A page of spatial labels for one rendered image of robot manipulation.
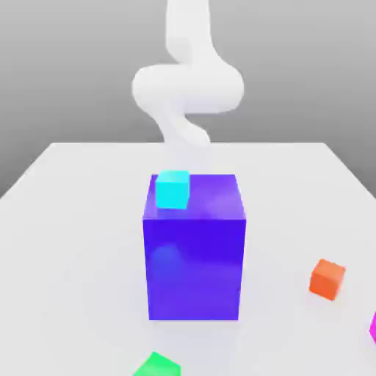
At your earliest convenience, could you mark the small green cube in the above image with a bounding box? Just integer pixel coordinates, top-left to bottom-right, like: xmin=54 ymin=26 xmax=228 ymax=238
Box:
xmin=132 ymin=351 xmax=182 ymax=376

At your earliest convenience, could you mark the small orange cube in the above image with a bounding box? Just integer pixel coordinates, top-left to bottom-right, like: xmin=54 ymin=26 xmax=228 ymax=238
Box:
xmin=308 ymin=258 xmax=347 ymax=302

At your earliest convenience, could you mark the small cyan cube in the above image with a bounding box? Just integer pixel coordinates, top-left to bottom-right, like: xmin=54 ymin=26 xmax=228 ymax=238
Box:
xmin=154 ymin=169 xmax=190 ymax=211

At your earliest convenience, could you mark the large blue box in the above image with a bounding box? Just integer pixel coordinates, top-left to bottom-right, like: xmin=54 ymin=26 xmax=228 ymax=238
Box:
xmin=142 ymin=173 xmax=247 ymax=322

